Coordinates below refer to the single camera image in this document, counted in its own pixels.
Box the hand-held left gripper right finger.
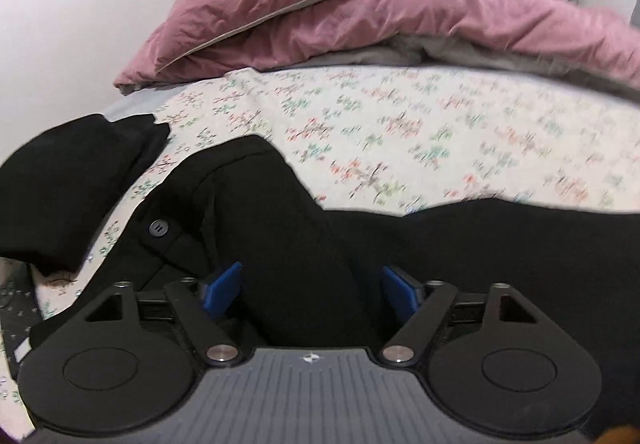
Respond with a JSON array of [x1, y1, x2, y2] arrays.
[[377, 265, 542, 368]]

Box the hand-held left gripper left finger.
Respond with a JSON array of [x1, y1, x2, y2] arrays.
[[85, 261, 246, 368]]

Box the black pants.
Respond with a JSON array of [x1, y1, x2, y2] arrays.
[[75, 134, 640, 432]]

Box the floral printed blanket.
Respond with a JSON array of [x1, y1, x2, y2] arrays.
[[0, 64, 640, 441]]

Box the folded black garment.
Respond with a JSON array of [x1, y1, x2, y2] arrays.
[[0, 113, 172, 278]]

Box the light grey bed sheet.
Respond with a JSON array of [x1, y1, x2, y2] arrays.
[[100, 85, 193, 126]]

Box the dark grey patterned cloth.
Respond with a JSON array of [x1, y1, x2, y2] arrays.
[[0, 259, 47, 381]]

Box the pink duvet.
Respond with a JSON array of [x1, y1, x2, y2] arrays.
[[250, 0, 640, 91]]

